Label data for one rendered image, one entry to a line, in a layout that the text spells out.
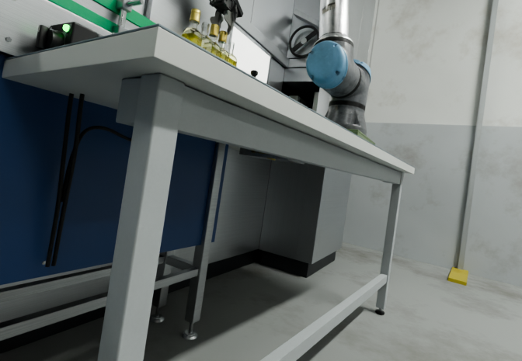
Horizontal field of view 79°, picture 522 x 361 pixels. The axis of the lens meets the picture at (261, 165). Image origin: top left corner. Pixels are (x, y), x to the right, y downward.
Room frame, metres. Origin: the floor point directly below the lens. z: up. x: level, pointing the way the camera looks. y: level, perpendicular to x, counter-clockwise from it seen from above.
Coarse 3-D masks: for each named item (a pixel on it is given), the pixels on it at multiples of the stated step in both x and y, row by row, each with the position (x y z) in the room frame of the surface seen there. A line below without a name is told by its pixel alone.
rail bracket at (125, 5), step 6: (120, 0) 0.73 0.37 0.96; (126, 0) 0.73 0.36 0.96; (132, 0) 0.72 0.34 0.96; (138, 0) 0.71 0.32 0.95; (120, 6) 0.73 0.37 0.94; (126, 6) 0.73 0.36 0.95; (120, 12) 0.73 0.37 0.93; (126, 12) 0.74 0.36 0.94; (120, 18) 0.73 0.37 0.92; (120, 24) 0.73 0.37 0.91; (114, 30) 0.73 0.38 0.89; (120, 30) 0.73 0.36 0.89; (126, 30) 0.74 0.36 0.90
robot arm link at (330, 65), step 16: (320, 0) 0.96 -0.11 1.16; (336, 0) 0.91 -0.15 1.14; (320, 16) 0.94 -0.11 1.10; (336, 16) 0.90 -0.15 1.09; (320, 32) 0.93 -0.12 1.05; (336, 32) 0.90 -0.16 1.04; (320, 48) 0.88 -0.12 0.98; (336, 48) 0.85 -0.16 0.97; (352, 48) 0.90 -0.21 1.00; (320, 64) 0.88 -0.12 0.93; (336, 64) 0.85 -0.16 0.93; (352, 64) 0.90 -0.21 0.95; (320, 80) 0.88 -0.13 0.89; (336, 80) 0.88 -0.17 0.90; (352, 80) 0.92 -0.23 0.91; (336, 96) 0.98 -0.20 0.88
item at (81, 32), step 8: (64, 24) 0.58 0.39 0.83; (72, 24) 0.57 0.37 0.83; (80, 24) 0.58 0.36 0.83; (64, 32) 0.58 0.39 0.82; (72, 32) 0.57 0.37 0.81; (80, 32) 0.58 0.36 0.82; (88, 32) 0.59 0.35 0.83; (64, 40) 0.58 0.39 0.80; (72, 40) 0.57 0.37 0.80; (80, 40) 0.58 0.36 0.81
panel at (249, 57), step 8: (240, 32) 1.61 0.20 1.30; (232, 40) 1.56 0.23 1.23; (240, 40) 1.62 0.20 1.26; (248, 40) 1.68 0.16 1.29; (240, 48) 1.63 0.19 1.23; (248, 48) 1.69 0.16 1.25; (256, 48) 1.76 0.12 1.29; (240, 56) 1.63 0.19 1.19; (248, 56) 1.70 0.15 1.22; (256, 56) 1.77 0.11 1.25; (264, 56) 1.84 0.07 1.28; (240, 64) 1.64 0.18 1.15; (248, 64) 1.71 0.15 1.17; (256, 64) 1.78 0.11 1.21; (264, 64) 1.85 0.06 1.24; (248, 72) 1.72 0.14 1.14; (264, 72) 1.86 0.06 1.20; (264, 80) 1.88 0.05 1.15
